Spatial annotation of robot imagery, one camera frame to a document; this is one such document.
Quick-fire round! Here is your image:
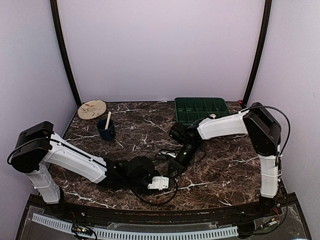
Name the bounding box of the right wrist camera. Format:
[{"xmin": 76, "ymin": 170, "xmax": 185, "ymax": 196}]
[{"xmin": 169, "ymin": 122, "xmax": 192, "ymax": 144}]

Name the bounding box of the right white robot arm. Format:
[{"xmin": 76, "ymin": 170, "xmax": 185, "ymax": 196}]
[{"xmin": 168, "ymin": 102, "xmax": 289, "ymax": 217}]

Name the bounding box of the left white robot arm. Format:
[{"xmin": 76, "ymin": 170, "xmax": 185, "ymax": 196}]
[{"xmin": 7, "ymin": 121, "xmax": 169, "ymax": 218}]

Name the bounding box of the dark blue mug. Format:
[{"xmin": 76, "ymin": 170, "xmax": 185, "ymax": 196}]
[{"xmin": 97, "ymin": 119, "xmax": 116, "ymax": 141}]

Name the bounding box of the right black frame post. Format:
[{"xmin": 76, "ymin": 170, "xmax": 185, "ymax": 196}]
[{"xmin": 241, "ymin": 0, "xmax": 273, "ymax": 108}]

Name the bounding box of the white slotted cable duct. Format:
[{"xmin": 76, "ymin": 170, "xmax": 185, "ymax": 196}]
[{"xmin": 31, "ymin": 213, "xmax": 239, "ymax": 240}]

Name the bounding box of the left black frame post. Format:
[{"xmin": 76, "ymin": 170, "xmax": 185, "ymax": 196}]
[{"xmin": 49, "ymin": 0, "xmax": 82, "ymax": 107}]

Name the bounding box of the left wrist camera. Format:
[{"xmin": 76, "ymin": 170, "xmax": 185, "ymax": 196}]
[{"xmin": 127, "ymin": 156, "xmax": 155, "ymax": 181}]

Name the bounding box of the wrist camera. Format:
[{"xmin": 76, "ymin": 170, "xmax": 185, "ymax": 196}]
[
  {"xmin": 169, "ymin": 122, "xmax": 192, "ymax": 144},
  {"xmin": 127, "ymin": 156, "xmax": 155, "ymax": 181}
]

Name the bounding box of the round beige embroidered coaster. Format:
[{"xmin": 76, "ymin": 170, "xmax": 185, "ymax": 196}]
[{"xmin": 77, "ymin": 100, "xmax": 107, "ymax": 120}]

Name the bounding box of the green compartment tray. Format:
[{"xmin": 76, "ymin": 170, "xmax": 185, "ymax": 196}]
[{"xmin": 174, "ymin": 97, "xmax": 230, "ymax": 126}]

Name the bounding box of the black front rail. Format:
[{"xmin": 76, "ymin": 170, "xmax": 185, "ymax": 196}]
[{"xmin": 40, "ymin": 202, "xmax": 285, "ymax": 225}]

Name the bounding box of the black frame post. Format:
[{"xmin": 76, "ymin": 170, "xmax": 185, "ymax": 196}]
[
  {"xmin": 49, "ymin": 0, "xmax": 82, "ymax": 107},
  {"xmin": 241, "ymin": 0, "xmax": 273, "ymax": 108}
]

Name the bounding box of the wooden stick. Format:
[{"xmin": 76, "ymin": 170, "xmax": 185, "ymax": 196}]
[{"xmin": 104, "ymin": 111, "xmax": 112, "ymax": 130}]

